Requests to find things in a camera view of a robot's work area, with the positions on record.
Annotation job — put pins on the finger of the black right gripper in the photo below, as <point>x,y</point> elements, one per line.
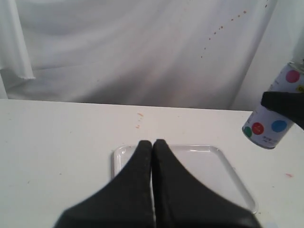
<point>289,105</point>

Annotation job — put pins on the white backdrop curtain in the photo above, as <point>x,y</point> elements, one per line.
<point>214,54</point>

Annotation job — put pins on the white dotted spray can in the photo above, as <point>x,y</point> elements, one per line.
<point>266,128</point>

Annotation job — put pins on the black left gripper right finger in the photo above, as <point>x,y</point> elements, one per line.
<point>182,201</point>

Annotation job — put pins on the white plastic tray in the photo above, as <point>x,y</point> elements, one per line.
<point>208,165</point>

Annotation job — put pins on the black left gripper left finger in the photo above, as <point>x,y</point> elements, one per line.
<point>125,202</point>

